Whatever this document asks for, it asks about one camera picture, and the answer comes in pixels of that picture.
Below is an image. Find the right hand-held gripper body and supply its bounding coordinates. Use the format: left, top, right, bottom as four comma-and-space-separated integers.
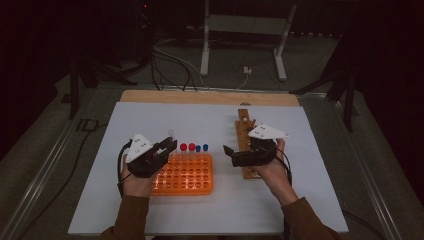
231, 123, 290, 168

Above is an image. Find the dark equipment rack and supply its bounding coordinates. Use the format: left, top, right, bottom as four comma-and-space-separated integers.
131, 0, 159, 68

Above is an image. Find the white metal stand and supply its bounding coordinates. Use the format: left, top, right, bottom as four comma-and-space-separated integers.
199, 0, 298, 82

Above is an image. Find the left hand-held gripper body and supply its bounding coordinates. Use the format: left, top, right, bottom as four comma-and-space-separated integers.
125, 133, 168, 179

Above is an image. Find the white floor cable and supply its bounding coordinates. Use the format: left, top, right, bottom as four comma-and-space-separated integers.
153, 39, 209, 88

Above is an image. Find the white table cover sheet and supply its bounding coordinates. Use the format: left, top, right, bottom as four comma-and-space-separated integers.
67, 101, 350, 236

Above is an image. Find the wooden board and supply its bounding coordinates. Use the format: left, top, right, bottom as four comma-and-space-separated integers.
119, 89, 301, 108

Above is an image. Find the long black floor cable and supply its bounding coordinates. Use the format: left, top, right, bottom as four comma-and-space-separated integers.
14, 123, 109, 240

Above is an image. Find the person's left hand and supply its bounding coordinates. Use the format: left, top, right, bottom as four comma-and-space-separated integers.
119, 155, 158, 198

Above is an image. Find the person's right hand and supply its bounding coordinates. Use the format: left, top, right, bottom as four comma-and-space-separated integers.
254, 138, 299, 207

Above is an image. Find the metal floor rail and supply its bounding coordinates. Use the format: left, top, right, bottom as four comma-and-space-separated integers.
0, 89, 101, 240
333, 99, 404, 240

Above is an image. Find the orange plastic tube rack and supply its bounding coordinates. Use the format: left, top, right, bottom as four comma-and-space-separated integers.
150, 152, 214, 197

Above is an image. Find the thin white plug cable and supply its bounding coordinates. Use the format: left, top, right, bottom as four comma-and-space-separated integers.
234, 73, 250, 91

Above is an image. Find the short black floor cable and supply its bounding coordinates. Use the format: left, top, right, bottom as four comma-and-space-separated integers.
343, 209, 388, 240

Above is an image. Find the wooden peg tube rack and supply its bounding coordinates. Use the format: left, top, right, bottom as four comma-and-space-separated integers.
235, 108, 264, 180

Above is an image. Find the black floor cable bundle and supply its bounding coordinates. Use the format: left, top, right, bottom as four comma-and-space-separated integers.
150, 44, 198, 93

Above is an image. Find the left hand-held gripper cable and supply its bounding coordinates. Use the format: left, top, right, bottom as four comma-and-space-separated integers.
116, 139, 134, 198

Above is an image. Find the right hand-held gripper cable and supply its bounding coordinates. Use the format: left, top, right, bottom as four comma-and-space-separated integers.
275, 147, 294, 188

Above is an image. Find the hand-held gripper cable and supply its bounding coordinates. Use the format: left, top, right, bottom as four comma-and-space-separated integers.
275, 147, 294, 188
116, 139, 134, 198

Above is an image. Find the dark tripod stand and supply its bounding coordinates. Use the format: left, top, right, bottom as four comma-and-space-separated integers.
289, 33, 359, 133
68, 54, 139, 120

